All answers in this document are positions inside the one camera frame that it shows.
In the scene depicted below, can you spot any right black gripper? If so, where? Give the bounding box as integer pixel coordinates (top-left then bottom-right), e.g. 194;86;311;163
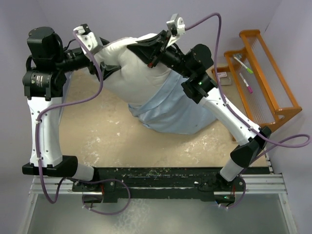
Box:
127;31;193;79

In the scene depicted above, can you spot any white pillow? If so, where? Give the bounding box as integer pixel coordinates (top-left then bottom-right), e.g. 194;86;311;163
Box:
95;33;171;107

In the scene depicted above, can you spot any light blue pillowcase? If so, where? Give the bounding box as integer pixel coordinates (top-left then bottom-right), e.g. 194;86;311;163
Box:
128;71;216;135

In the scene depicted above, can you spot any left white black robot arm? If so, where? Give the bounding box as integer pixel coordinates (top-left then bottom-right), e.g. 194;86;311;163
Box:
22;24;118;191

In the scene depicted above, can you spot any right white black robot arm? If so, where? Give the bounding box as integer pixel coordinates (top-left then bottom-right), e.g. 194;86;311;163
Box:
127;31;271;191

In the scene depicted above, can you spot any small clear plastic box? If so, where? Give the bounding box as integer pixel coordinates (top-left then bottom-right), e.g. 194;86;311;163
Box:
217;72;232;86

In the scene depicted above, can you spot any orange wooden tiered rack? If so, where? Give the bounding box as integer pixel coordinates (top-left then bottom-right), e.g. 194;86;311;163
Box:
217;29;302;132

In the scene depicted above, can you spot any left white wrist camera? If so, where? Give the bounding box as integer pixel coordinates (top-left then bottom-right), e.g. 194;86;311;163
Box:
73;24;103;55

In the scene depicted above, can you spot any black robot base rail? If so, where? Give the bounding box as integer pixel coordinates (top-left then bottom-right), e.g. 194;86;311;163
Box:
73;167;246;203

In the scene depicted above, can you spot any aluminium extrusion frame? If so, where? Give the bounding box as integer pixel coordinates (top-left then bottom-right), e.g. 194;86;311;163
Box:
18;146;298;234

